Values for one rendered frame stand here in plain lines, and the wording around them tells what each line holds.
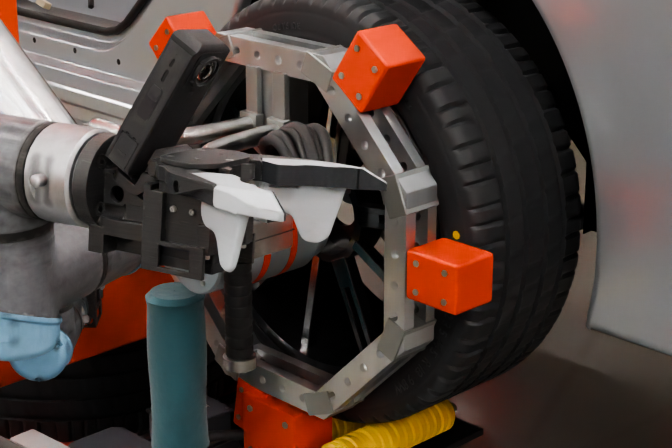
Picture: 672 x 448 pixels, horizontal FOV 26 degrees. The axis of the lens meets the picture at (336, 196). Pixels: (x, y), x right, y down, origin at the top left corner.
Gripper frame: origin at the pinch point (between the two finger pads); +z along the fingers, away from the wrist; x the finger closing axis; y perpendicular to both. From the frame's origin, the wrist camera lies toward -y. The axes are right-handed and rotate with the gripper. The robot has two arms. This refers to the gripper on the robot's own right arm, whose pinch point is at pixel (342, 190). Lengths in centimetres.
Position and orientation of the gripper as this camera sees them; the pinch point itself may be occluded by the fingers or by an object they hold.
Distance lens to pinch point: 98.4
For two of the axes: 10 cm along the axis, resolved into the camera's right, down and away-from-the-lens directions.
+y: -0.7, 9.8, 1.9
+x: -4.7, 1.3, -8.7
